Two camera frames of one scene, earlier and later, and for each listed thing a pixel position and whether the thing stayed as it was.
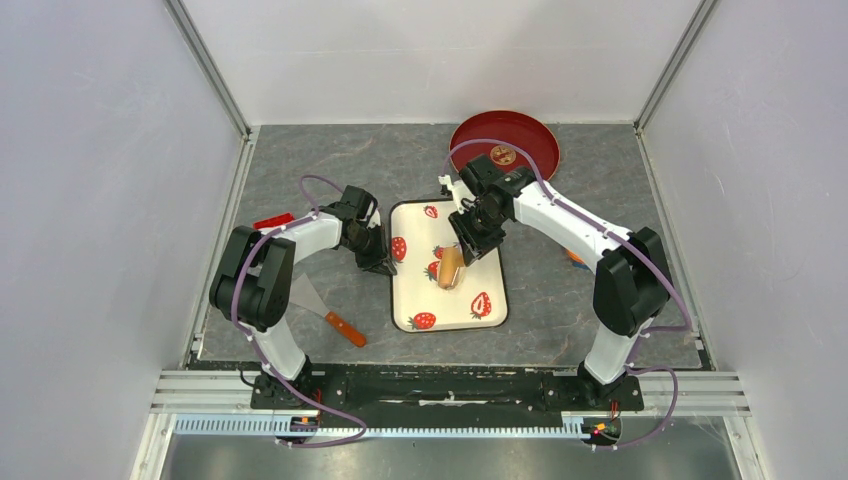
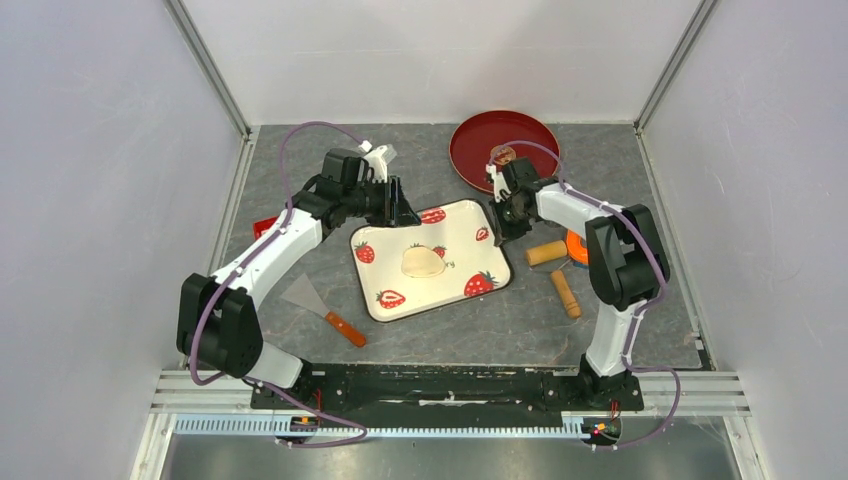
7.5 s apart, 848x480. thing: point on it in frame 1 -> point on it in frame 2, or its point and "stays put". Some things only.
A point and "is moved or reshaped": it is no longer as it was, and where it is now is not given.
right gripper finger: [484, 246] -> [515, 231]
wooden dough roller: [451, 260] -> [558, 249]
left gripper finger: [382, 267] -> [393, 207]
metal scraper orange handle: [303, 294] stays put
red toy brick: [276, 220] stays put
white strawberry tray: [420, 229] is moved or reshaped
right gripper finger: [469, 242] -> [494, 224]
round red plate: [525, 131] stays put
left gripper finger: [385, 254] -> [405, 215]
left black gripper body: [366, 247] -> [368, 202]
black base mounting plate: [443, 396] stays put
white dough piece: [458, 278] -> [420, 261]
